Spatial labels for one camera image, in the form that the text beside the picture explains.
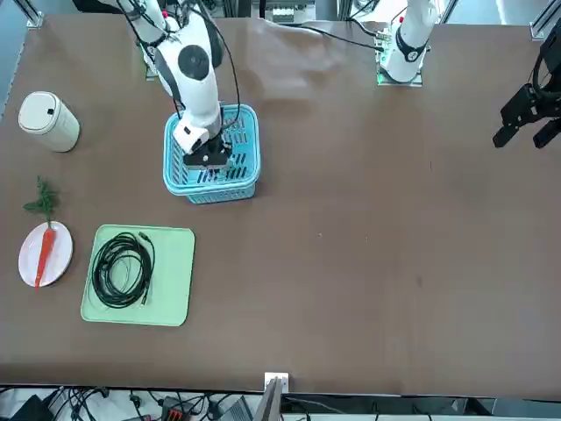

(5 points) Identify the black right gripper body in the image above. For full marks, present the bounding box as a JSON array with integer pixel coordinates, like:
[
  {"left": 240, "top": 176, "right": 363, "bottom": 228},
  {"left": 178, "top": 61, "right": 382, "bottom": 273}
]
[{"left": 182, "top": 136, "right": 233, "bottom": 170}]

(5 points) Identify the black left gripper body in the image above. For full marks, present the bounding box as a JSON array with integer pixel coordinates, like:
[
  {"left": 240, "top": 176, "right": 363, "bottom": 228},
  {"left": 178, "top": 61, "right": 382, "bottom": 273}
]
[{"left": 539, "top": 31, "right": 561, "bottom": 92}]

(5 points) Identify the orange toy carrot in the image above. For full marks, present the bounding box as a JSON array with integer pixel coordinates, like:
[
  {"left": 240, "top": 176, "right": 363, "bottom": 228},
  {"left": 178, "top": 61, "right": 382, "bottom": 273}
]
[{"left": 22, "top": 175, "right": 63, "bottom": 292}]

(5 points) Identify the blue plastic basket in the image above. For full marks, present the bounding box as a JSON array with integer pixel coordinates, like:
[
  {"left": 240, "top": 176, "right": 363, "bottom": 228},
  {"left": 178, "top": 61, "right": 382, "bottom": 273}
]
[{"left": 162, "top": 103, "right": 263, "bottom": 205}]

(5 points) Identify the green plastic tray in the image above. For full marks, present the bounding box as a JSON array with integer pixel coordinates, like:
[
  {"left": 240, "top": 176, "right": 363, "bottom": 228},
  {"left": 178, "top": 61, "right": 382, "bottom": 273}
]
[{"left": 80, "top": 224, "right": 196, "bottom": 328}]

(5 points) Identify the pink round plate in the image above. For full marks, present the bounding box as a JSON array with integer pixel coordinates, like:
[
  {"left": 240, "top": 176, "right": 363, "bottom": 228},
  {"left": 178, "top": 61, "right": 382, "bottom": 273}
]
[{"left": 18, "top": 221, "right": 75, "bottom": 289}]

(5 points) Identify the cream small trash bin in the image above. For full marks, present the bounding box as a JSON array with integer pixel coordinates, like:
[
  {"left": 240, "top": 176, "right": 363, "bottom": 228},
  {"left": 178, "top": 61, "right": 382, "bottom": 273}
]
[{"left": 18, "top": 90, "right": 82, "bottom": 153}]

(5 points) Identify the grey power adapter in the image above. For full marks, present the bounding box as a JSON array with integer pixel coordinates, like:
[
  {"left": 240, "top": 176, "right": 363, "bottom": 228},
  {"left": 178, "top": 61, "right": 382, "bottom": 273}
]
[{"left": 218, "top": 396, "right": 255, "bottom": 421}]

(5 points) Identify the red and black connector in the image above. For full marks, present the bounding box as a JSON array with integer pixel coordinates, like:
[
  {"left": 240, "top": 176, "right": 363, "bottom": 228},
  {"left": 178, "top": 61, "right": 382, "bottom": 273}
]
[{"left": 160, "top": 396, "right": 185, "bottom": 420}]

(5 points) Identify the black box under table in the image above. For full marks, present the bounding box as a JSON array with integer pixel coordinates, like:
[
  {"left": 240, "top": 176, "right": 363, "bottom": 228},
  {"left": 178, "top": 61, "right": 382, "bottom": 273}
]
[{"left": 8, "top": 394, "right": 54, "bottom": 421}]

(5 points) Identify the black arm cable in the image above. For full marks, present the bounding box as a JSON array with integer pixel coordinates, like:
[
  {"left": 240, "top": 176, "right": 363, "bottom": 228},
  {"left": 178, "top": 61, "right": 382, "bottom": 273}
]
[{"left": 203, "top": 7, "right": 243, "bottom": 131}]

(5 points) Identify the coiled black cable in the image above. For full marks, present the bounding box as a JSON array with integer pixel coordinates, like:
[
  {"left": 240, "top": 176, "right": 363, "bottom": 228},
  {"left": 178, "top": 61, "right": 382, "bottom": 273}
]
[{"left": 85, "top": 232, "right": 157, "bottom": 309}]

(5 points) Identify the black cable across table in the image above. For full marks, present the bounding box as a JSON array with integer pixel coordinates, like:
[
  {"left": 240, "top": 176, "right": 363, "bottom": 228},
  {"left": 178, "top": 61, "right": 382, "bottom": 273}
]
[{"left": 262, "top": 17, "right": 387, "bottom": 52}]

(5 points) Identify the grey metal post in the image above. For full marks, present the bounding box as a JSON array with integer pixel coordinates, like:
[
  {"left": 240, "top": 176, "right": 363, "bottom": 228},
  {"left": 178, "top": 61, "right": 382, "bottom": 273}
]
[{"left": 253, "top": 378, "right": 284, "bottom": 421}]

